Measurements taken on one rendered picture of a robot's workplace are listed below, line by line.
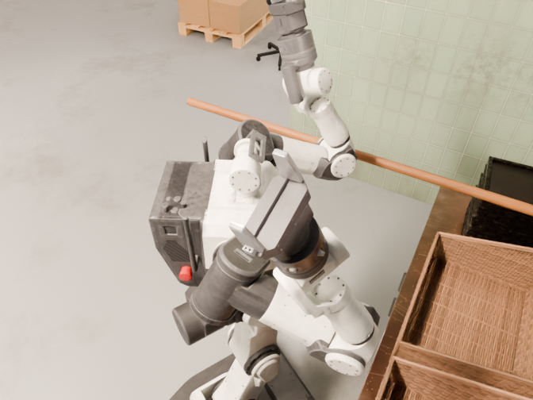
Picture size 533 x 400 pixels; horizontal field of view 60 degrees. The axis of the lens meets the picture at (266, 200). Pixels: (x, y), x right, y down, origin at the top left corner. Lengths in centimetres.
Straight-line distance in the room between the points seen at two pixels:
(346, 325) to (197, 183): 47
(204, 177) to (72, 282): 181
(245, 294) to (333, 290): 18
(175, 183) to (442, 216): 146
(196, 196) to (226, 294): 26
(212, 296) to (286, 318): 15
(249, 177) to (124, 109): 309
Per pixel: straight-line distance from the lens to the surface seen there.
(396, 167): 148
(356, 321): 87
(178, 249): 109
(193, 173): 112
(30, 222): 323
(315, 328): 95
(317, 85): 116
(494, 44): 256
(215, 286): 92
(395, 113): 283
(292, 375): 213
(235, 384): 186
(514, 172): 211
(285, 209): 60
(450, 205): 233
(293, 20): 115
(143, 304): 260
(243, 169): 94
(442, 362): 165
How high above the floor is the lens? 213
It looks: 45 degrees down
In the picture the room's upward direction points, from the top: straight up
